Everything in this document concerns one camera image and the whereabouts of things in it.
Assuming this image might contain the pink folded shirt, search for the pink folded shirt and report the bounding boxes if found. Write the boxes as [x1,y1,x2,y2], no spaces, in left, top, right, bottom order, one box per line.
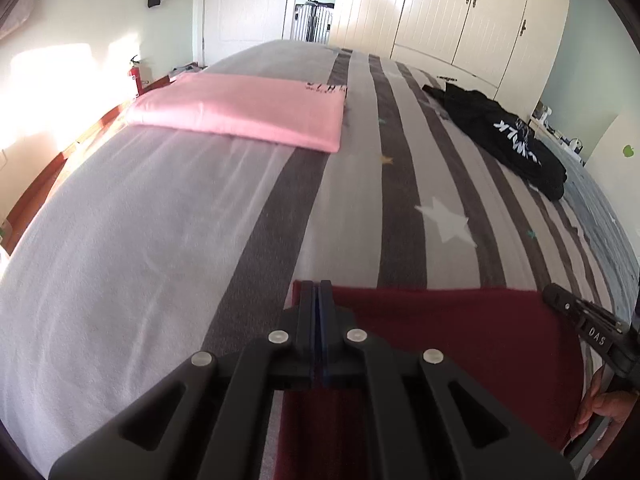
[125,72,348,153]

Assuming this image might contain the white suitcase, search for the white suitcase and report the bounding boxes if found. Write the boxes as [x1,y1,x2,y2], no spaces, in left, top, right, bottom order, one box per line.
[291,0,335,45]

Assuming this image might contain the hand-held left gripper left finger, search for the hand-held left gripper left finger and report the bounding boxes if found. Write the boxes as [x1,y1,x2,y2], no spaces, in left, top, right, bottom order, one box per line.
[48,280,318,480]

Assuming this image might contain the white wardrobe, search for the white wardrobe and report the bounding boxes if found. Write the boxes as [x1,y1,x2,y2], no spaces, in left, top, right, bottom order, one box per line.
[330,0,573,103]

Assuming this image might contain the white door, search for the white door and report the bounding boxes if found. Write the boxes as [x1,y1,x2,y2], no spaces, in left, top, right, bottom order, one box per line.
[202,0,301,67]

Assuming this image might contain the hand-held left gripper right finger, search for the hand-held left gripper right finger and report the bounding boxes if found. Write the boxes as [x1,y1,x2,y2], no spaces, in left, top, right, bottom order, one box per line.
[319,280,576,480]

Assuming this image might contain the black printed shirt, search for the black printed shirt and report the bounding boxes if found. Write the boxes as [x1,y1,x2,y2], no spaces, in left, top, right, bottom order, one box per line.
[422,82,568,202]

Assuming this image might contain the person's right hand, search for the person's right hand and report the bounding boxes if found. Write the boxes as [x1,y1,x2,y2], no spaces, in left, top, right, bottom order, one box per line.
[572,367,640,440]

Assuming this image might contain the small white desk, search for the small white desk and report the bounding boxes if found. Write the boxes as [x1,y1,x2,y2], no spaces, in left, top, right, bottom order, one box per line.
[531,101,586,162]

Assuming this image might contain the dark red shirt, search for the dark red shirt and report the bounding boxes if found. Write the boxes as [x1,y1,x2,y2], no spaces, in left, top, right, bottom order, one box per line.
[272,280,586,480]

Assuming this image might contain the red fire extinguisher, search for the red fire extinguisher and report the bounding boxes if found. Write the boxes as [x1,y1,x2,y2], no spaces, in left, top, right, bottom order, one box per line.
[129,55,147,97]

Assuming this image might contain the grey striped star bedsheet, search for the grey striped star bedsheet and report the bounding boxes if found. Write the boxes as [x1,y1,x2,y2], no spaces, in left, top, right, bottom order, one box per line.
[0,40,640,480]

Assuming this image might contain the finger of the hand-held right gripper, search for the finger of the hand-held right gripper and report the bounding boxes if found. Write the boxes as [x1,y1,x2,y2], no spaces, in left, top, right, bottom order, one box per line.
[542,282,630,335]

